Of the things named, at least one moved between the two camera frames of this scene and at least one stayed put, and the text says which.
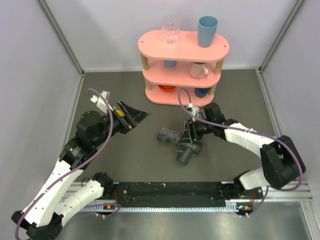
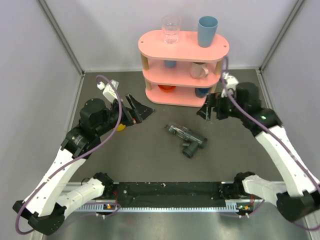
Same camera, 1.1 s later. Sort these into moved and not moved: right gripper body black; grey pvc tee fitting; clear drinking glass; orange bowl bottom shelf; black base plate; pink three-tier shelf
Moved: right gripper body black; grey pvc tee fitting
Not moved: orange bowl bottom shelf; black base plate; clear drinking glass; pink three-tier shelf
